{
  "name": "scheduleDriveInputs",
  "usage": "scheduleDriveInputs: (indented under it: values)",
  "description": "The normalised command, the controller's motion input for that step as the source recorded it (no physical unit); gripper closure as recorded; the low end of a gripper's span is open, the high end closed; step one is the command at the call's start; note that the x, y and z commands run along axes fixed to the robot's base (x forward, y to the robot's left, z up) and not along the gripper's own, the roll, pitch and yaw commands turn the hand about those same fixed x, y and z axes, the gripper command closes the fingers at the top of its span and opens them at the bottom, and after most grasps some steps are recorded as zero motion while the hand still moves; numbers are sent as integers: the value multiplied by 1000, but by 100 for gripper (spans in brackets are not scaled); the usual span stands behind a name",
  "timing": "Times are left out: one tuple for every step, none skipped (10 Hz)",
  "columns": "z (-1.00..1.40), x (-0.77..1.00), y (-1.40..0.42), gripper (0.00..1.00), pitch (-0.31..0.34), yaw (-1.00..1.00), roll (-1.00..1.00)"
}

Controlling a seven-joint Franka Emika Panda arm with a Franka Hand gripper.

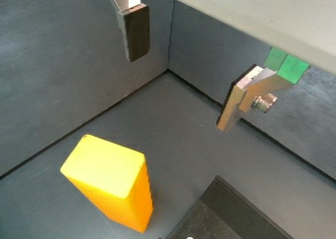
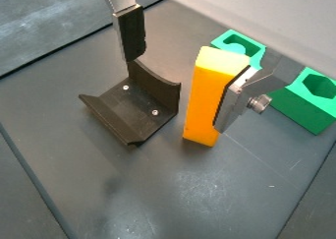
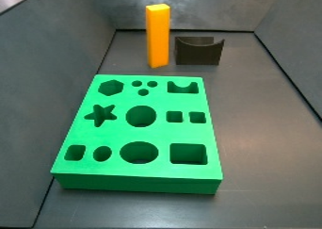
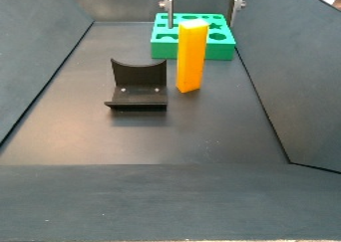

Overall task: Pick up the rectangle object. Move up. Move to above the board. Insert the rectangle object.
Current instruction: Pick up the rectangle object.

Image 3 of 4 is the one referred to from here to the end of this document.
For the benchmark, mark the black curved holder stand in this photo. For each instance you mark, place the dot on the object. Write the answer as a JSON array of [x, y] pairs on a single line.
[[198, 50]]

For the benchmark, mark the orange rectangular block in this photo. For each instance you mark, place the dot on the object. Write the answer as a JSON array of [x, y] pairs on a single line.
[[158, 34]]

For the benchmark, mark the green foam shape board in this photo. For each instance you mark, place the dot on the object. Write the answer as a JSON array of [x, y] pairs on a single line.
[[142, 137]]

